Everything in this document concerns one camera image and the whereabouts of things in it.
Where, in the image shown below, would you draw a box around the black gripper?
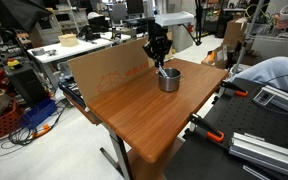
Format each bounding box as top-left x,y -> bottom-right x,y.
142,23 -> 174,69

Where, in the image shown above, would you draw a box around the black marker with white cap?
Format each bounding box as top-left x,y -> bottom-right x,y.
158,66 -> 169,79

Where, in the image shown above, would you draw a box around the stainless steel pot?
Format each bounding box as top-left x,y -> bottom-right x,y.
156,67 -> 184,93

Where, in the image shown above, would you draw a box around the person's hand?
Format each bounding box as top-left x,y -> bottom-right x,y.
274,14 -> 288,31

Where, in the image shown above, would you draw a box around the brown cardboard sheet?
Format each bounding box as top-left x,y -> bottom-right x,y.
67,36 -> 157,105

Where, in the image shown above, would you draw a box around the open cardboard box with orange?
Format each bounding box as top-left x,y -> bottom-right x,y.
200,44 -> 230,70

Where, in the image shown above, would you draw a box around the black computer monitor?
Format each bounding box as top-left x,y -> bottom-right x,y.
126,0 -> 145,15

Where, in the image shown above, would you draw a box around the tall brown cardboard box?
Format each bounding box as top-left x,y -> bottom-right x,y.
221,17 -> 249,48

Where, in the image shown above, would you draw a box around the white work table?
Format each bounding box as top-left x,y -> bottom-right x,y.
26,31 -> 132,65

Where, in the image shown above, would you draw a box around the black tray under cardboard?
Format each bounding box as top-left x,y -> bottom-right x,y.
57,77 -> 87,108

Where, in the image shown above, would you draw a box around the slanted silver metal pole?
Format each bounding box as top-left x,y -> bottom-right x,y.
233,0 -> 266,75

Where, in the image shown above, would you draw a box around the light wooden box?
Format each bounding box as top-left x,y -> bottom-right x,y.
57,33 -> 79,48

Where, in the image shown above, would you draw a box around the grey metal table leg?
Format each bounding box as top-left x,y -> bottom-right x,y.
99,123 -> 132,180

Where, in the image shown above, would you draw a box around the black perforated breadboard table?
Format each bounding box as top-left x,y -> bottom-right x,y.
163,77 -> 288,180

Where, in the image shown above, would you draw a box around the small metal bowl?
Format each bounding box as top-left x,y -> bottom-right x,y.
45,49 -> 58,57

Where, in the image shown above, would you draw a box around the grey tape roll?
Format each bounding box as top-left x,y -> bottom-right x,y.
31,47 -> 47,57

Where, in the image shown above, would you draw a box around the blue plastic bin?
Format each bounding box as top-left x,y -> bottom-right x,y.
20,97 -> 58,130

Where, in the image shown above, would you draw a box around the black equipment cabinet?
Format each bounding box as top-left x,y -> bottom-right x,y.
3,62 -> 49,108

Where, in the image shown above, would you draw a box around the large silver aluminium extrusion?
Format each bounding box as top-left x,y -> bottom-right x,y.
228,131 -> 288,180

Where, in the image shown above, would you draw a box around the yellow and red emergency button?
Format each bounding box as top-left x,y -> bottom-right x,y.
6,58 -> 23,71

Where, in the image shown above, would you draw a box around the black photo umbrella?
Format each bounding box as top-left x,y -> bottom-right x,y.
0,0 -> 54,33

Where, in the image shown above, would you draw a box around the red plastic basket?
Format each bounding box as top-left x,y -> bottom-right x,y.
0,99 -> 24,139

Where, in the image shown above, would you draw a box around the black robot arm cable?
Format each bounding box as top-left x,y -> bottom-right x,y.
182,0 -> 204,47

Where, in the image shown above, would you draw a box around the black clamp with orange handle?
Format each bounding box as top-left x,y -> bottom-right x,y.
218,80 -> 250,98
187,112 -> 226,144

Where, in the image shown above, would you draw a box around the thin black cable on breadboard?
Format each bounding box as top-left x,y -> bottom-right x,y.
250,74 -> 288,118

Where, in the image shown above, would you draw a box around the silver extrusion with black switch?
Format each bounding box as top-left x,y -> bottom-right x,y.
252,84 -> 288,120

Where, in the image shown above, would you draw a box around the orange cable plug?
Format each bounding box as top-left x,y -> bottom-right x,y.
32,123 -> 52,139

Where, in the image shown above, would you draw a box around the black floor cables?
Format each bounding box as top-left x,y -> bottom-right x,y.
0,102 -> 69,158

